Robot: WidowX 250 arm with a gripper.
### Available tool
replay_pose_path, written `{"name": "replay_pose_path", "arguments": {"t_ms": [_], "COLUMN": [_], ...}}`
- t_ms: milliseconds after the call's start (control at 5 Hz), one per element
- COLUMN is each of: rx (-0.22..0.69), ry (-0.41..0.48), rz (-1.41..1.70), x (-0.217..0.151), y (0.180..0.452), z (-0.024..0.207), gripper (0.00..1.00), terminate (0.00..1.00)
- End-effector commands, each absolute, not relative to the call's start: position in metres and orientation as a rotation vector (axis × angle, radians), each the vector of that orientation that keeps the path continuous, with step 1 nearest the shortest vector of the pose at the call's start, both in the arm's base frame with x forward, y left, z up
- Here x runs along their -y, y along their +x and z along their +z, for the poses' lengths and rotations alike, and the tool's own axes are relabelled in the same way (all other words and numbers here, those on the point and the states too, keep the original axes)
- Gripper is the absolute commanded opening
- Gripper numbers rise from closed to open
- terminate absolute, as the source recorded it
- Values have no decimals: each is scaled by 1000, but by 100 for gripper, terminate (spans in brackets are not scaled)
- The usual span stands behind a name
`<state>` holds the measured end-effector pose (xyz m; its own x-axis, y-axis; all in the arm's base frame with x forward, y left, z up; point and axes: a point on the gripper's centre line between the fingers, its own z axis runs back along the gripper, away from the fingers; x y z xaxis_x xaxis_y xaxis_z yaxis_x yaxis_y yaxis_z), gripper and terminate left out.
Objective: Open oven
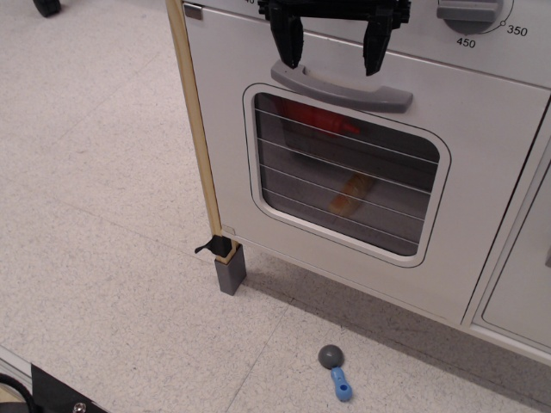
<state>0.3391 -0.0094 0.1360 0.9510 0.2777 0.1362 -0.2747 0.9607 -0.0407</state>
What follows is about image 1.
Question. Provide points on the silver door hinge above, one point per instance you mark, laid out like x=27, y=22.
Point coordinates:
x=193, y=11

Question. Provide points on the red toy item inside oven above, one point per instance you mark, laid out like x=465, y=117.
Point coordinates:
x=301, y=118

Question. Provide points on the black caster wheel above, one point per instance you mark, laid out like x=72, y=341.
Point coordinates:
x=47, y=8

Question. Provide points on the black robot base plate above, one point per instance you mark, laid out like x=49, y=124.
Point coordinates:
x=52, y=395

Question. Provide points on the grey oven temperature knob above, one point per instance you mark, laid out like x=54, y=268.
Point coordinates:
x=469, y=16

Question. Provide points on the grey cabinet foot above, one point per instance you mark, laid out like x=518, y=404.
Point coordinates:
x=231, y=275

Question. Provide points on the light wooden side post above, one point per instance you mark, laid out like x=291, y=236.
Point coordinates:
x=187, y=75

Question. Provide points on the blue grey toy scoop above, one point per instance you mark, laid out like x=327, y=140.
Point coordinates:
x=331, y=357

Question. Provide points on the black tape strip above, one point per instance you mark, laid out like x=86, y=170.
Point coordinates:
x=218, y=245

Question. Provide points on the toy bread loaf inside oven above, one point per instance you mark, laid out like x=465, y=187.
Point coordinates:
x=351, y=195

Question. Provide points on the white toy kitchen cabinet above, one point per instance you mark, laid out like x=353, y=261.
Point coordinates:
x=398, y=147

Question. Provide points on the white right cabinet door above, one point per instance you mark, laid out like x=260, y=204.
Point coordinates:
x=516, y=303

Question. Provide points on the white toy oven door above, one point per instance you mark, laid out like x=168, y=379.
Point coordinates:
x=445, y=170

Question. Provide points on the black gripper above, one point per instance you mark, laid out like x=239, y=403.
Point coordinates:
x=287, y=30

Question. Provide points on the grey oven door handle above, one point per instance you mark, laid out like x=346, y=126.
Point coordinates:
x=382, y=100

